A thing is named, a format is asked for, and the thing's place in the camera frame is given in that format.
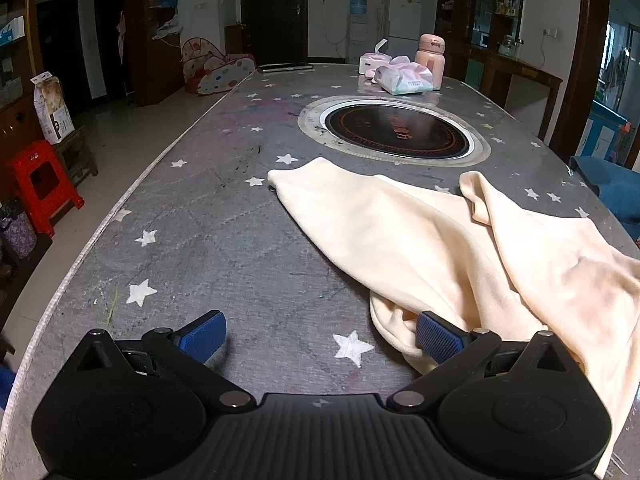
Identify pink thermos bottle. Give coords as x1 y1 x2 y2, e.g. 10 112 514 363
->
415 34 446 91

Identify dark wooden door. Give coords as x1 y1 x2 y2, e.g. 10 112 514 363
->
240 0 309 66

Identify printed paper bag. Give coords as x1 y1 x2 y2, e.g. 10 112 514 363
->
31 73 76 145

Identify wooden stool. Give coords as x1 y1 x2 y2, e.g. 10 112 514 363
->
52 127 99 186

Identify red plastic stool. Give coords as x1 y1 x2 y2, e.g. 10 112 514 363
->
6 140 85 238

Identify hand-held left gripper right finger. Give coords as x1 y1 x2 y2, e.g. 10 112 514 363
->
387 311 583 412

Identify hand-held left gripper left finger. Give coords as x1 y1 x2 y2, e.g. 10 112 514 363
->
62 310 252 413

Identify blue cabinet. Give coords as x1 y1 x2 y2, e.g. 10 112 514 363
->
575 100 632 166

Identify white wet wipes pack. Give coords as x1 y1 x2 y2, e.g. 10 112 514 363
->
375 64 434 96

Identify built-in round induction cooker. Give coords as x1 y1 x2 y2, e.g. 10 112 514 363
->
298 94 492 163

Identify wooden side desk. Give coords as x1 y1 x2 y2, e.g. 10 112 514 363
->
470 45 564 141

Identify narrow wooden shelf cabinet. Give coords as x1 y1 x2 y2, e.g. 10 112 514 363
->
122 0 183 107

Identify blue sofa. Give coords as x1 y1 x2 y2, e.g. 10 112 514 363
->
570 156 640 241

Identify grey star-print tablecloth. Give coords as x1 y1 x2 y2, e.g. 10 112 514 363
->
0 62 640 480

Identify glass-front shelf cabinet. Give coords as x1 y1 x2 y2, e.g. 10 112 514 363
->
0 0 46 161

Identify cream shirt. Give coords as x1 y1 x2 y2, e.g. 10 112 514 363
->
267 156 640 480

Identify wooden display cabinet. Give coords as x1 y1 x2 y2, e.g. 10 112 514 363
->
435 0 526 81

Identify purple floral bag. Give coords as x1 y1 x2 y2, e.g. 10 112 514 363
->
0 200 38 263

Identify white refrigerator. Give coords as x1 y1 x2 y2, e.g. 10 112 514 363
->
382 0 422 63

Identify white water dispenser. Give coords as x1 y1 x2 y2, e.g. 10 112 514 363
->
347 14 371 61

